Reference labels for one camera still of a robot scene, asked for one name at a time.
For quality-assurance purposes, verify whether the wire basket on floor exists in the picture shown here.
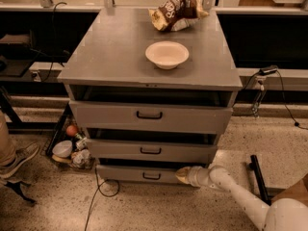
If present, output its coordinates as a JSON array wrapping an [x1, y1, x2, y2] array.
[[45, 115, 94, 170]]

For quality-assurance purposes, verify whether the black tripod foot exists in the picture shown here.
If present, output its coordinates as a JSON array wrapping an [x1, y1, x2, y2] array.
[[4, 181, 37, 204]]

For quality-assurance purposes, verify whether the black floor cable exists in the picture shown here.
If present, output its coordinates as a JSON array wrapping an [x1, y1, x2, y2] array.
[[84, 167, 121, 231]]

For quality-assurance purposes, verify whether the brown chip bag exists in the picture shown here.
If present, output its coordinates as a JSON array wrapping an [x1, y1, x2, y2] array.
[[148, 0, 209, 32]]

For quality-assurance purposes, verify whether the grey drawer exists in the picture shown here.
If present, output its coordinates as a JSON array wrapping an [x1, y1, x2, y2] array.
[[69, 93, 232, 134], [96, 158, 207, 184], [87, 129, 217, 164]]

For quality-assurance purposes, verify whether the green can in basket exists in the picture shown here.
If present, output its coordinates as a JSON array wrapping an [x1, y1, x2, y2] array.
[[75, 133, 87, 150]]

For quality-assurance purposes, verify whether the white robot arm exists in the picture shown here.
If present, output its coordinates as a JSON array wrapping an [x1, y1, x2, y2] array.
[[175, 166, 308, 231]]

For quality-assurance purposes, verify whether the crumpled white wrapper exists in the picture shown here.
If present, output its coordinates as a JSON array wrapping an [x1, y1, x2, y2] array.
[[71, 149, 91, 168]]

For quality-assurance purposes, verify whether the red apple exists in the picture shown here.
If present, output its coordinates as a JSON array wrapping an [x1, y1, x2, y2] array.
[[65, 125, 78, 137]]

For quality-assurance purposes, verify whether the grey drawer cabinet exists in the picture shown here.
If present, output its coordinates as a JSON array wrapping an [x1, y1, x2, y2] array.
[[57, 7, 244, 166]]

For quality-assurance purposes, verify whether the grey middle drawer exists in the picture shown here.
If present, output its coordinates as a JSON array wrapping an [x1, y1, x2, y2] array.
[[87, 129, 217, 164]]

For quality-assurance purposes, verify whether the white bowl in basket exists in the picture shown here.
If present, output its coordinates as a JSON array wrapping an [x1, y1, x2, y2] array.
[[52, 141, 72, 158]]

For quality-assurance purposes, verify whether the person's beige trouser leg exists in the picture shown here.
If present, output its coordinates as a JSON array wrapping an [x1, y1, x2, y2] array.
[[0, 111, 15, 167]]

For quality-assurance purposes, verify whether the white bowl on cabinet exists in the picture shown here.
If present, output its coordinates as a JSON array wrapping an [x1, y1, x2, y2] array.
[[145, 41, 190, 70]]

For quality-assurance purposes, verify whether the person's shoe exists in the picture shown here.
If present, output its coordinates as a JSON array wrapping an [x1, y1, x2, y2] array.
[[0, 142, 39, 179]]

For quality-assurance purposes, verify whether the black power adapter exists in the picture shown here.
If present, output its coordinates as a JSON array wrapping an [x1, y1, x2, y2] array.
[[259, 65, 278, 76]]

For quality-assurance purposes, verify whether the black metal bar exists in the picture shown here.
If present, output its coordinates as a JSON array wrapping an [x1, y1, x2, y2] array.
[[249, 155, 271, 205]]

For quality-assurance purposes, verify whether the grey top drawer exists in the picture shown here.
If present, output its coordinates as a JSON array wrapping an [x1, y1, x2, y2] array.
[[69, 93, 232, 134]]

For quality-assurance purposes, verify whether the grey bottom drawer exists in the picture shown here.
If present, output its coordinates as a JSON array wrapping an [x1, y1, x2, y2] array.
[[96, 158, 207, 184]]

